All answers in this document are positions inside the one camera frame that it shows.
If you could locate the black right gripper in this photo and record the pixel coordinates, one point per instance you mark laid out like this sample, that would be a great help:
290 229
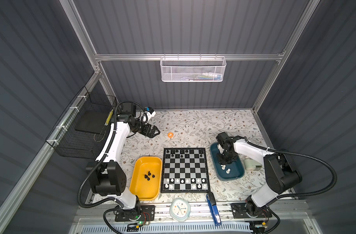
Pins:
222 162

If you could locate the black wire basket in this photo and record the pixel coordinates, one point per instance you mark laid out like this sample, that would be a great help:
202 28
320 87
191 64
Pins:
84 128

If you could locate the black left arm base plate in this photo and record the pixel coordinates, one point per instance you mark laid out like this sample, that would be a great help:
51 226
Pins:
140 213

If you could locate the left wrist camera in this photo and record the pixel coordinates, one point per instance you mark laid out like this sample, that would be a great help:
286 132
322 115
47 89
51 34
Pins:
148 114

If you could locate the teal tray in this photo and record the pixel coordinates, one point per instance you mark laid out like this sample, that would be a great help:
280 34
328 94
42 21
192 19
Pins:
232 171

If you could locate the pale green clock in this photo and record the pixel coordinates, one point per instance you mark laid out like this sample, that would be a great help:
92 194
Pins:
180 210

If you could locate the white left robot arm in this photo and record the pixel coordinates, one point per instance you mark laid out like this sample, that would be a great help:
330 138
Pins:
105 175

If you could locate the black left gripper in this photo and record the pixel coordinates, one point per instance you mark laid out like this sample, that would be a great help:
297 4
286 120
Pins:
151 134

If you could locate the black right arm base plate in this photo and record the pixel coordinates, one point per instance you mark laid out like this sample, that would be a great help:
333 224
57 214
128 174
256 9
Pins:
248 210

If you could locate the white wire basket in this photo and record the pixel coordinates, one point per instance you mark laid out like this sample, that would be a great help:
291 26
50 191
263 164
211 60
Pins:
196 69

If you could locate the black and white chessboard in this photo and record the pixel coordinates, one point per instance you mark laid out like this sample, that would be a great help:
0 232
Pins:
185 170

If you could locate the yellow tray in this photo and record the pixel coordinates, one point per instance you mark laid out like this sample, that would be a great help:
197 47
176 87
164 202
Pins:
145 182

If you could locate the blue stapler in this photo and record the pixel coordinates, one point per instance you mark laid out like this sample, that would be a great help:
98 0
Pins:
213 208

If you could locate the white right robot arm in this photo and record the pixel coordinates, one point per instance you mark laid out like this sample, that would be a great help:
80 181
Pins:
281 172

